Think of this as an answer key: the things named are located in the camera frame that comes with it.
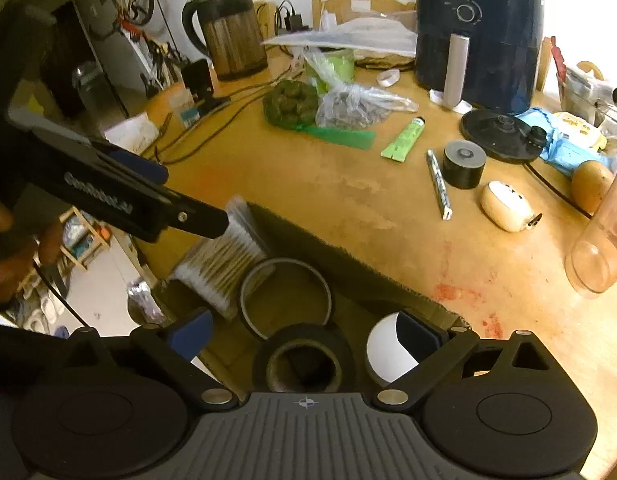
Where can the black phone stand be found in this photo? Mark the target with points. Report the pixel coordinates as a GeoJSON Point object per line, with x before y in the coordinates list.
{"type": "Point", "coordinates": [196, 77]}

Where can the white tape roll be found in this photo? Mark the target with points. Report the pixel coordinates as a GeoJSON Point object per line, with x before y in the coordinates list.
{"type": "Point", "coordinates": [388, 77]}

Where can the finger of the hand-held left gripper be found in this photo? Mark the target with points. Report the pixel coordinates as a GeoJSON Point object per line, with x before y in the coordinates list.
{"type": "Point", "coordinates": [143, 170]}
{"type": "Point", "coordinates": [198, 220]}

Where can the black electrical tape roll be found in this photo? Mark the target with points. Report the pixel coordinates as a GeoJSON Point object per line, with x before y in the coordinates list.
{"type": "Point", "coordinates": [308, 332]}

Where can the marbled grey pen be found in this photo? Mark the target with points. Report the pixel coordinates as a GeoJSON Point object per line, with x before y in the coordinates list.
{"type": "Point", "coordinates": [438, 185]}

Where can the small teal printed box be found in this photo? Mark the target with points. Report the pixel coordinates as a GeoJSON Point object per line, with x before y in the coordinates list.
{"type": "Point", "coordinates": [182, 110]}

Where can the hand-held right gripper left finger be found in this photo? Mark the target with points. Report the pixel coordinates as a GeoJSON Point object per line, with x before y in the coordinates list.
{"type": "Point", "coordinates": [193, 336]}

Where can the wooden desktop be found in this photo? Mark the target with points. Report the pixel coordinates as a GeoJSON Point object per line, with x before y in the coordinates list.
{"type": "Point", "coordinates": [363, 200]}

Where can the brown woven pad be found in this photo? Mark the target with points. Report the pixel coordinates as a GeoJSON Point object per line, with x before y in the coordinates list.
{"type": "Point", "coordinates": [383, 61]}

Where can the wood-pattern electric kettle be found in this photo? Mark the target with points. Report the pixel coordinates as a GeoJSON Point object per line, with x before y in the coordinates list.
{"type": "Point", "coordinates": [233, 40]}

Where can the wooden shoe rack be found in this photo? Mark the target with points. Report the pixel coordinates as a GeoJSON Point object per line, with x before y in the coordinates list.
{"type": "Point", "coordinates": [83, 240]}

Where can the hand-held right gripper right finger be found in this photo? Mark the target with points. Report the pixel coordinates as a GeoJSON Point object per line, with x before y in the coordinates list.
{"type": "Point", "coordinates": [419, 334]}

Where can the black cylinder with grey top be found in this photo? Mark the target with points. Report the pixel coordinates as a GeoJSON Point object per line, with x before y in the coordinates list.
{"type": "Point", "coordinates": [463, 167]}

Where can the clear flat plastic bag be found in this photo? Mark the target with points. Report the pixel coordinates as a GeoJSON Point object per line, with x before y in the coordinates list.
{"type": "Point", "coordinates": [348, 35]}

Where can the glass jar with packets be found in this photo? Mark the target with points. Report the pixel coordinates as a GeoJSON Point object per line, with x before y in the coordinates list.
{"type": "Point", "coordinates": [581, 90]}

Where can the green tube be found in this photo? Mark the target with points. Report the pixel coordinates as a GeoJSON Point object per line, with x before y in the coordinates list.
{"type": "Point", "coordinates": [402, 141]}

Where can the white round disc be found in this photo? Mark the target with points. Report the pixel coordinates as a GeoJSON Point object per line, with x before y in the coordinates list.
{"type": "Point", "coordinates": [388, 355]}

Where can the green plastic scraper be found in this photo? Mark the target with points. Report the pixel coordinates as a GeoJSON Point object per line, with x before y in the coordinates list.
{"type": "Point", "coordinates": [343, 137]}

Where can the white paper packet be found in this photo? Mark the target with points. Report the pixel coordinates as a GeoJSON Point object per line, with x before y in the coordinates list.
{"type": "Point", "coordinates": [131, 135]}

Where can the blue wet wipes packet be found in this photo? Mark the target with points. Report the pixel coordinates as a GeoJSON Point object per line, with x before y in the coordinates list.
{"type": "Point", "coordinates": [536, 120]}
{"type": "Point", "coordinates": [568, 157]}

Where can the black kettle base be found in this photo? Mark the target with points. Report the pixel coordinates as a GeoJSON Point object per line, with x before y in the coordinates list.
{"type": "Point", "coordinates": [493, 135]}

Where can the red packet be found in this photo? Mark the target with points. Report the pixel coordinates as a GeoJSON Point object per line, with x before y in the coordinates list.
{"type": "Point", "coordinates": [557, 57]}

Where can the cotton swab pack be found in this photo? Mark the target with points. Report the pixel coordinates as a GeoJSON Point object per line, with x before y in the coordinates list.
{"type": "Point", "coordinates": [218, 265]}

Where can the orange round fruit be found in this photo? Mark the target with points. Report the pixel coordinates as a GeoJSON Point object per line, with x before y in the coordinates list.
{"type": "Point", "coordinates": [591, 187]}

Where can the clear bag of dark seeds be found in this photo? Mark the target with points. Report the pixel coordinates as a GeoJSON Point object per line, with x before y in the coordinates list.
{"type": "Point", "coordinates": [348, 110]}

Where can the green paper cup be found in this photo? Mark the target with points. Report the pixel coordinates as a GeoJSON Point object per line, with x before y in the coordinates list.
{"type": "Point", "coordinates": [338, 65]}

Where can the beige bear-face case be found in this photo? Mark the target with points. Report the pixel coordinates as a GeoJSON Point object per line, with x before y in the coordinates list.
{"type": "Point", "coordinates": [506, 205]}

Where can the yellow tissue packet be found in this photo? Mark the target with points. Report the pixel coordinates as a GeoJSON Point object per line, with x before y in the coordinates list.
{"type": "Point", "coordinates": [583, 132]}

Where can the dark blue air fryer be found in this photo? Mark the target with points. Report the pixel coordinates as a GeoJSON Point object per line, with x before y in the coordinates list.
{"type": "Point", "coordinates": [493, 50]}

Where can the person's left hand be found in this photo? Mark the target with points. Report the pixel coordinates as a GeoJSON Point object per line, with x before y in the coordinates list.
{"type": "Point", "coordinates": [3, 270]}

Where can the bag of dark green lumps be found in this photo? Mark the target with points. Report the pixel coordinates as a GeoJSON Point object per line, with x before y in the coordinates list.
{"type": "Point", "coordinates": [288, 102]}

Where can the black charger plug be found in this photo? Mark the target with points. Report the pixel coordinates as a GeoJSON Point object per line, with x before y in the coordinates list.
{"type": "Point", "coordinates": [293, 17]}

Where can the white plastic piece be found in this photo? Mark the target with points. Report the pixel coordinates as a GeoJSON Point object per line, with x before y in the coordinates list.
{"type": "Point", "coordinates": [464, 106]}

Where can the clear shaker bottle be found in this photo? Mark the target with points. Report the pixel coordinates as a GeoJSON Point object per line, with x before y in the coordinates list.
{"type": "Point", "coordinates": [598, 260]}

